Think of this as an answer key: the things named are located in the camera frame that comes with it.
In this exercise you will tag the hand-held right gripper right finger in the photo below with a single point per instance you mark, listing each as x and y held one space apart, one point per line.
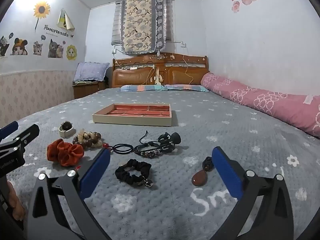
225 172

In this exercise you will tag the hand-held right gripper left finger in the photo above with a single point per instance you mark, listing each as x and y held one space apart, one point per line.
97 172

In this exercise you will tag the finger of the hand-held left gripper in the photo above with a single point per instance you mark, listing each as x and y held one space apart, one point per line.
27 135
10 128

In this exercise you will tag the beige tray with brick lining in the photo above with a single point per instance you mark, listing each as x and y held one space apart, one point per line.
125 121

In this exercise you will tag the person's left hand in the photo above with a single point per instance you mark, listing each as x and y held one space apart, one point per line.
16 205

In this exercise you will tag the orange scrunchie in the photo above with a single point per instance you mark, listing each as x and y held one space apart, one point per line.
66 153

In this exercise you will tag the black scrunchie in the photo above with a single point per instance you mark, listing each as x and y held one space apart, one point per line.
133 176

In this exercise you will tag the grey patterned blanket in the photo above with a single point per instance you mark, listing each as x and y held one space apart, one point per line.
220 135

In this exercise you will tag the black hair claw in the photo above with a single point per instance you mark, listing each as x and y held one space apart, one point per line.
170 140

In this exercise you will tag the wooden nightstand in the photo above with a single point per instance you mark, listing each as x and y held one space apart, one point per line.
85 88

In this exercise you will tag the black and white cat sticker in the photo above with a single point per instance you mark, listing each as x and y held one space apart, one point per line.
4 46

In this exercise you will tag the pink rolled quilt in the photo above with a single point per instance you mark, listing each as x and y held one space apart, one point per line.
262 97

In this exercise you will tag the purple dotted cushion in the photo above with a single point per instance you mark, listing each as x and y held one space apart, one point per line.
91 71

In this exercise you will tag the plaid pillow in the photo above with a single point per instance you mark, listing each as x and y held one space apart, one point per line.
187 87
140 87

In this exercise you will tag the yellow flower cat sticker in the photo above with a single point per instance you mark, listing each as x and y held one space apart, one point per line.
71 52

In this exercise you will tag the wooden bed headboard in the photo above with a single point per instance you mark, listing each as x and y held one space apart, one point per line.
185 75

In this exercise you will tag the white power strip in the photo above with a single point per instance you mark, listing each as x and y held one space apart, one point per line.
131 68

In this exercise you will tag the floral hanging blanket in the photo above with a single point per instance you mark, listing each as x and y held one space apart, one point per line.
137 25

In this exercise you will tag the tabby kitten wall sticker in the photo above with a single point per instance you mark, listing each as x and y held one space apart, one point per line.
38 48

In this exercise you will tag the grey cat wall sticker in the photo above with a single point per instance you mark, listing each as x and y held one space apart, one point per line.
53 48

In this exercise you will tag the lettering wall sticker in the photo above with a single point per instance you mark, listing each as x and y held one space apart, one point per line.
56 28

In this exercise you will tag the peeling yellow wall poster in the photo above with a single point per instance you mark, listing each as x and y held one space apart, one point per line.
65 20

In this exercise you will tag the sunflower wall sticker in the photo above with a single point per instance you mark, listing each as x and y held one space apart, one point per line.
41 10

